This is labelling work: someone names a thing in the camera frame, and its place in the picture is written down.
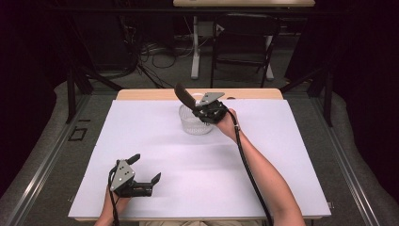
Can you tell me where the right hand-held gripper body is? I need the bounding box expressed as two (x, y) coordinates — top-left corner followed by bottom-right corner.
(192, 91), (230, 125)

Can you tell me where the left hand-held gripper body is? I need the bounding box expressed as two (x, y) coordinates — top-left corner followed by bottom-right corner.
(108, 159), (154, 199)

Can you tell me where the clear plastic basket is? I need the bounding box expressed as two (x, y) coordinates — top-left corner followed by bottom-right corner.
(178, 92), (217, 136)

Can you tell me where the person's right hand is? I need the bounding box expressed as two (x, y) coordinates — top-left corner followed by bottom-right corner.
(215, 107), (241, 143)

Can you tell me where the person's left hand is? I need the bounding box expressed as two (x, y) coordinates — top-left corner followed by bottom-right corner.
(102, 187), (132, 220)

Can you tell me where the white board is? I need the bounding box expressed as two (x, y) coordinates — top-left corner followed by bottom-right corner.
(68, 99), (332, 219)

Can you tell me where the wooden table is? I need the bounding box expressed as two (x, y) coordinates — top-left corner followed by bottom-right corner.
(73, 88), (324, 222)

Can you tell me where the black folding chair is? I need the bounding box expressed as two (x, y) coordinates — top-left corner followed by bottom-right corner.
(210, 12), (281, 89)

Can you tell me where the black metal stand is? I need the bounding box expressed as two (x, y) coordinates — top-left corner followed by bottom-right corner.
(64, 67), (125, 124)
(279, 67), (334, 127)

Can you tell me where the white-legged desk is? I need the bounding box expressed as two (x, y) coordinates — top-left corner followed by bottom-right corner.
(172, 0), (316, 81)

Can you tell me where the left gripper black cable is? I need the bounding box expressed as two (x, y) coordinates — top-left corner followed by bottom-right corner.
(107, 168), (120, 226)

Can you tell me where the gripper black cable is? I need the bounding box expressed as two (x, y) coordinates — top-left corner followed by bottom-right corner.
(107, 168), (120, 226)
(226, 109), (275, 226)

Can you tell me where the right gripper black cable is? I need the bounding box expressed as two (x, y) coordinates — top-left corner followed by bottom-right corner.
(226, 109), (275, 226)

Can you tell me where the aluminium floor rail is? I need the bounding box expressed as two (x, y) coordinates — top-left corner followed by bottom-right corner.
(309, 93), (381, 226)
(4, 93), (92, 226)

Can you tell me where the tangle of floor cables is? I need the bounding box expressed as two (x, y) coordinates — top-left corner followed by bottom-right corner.
(123, 17), (196, 89)

